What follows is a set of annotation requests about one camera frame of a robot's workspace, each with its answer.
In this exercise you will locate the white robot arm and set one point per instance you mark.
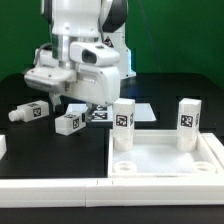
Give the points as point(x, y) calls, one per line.
point(81, 21)

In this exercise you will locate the white square table top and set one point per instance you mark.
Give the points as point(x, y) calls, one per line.
point(154, 155)

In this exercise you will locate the white right obstacle bar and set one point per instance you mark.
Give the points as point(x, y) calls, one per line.
point(216, 146)

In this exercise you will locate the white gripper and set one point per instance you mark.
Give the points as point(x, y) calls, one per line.
point(91, 84)

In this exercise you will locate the white obstacle bar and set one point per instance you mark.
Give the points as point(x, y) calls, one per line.
point(111, 192)
point(216, 146)
point(3, 147)

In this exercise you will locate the white front obstacle bar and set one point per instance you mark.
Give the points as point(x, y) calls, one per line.
point(111, 192)

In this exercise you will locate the white left obstacle bar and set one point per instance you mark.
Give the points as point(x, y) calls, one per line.
point(3, 147)

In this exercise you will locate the white marker sheet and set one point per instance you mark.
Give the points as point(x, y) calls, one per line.
point(143, 112)

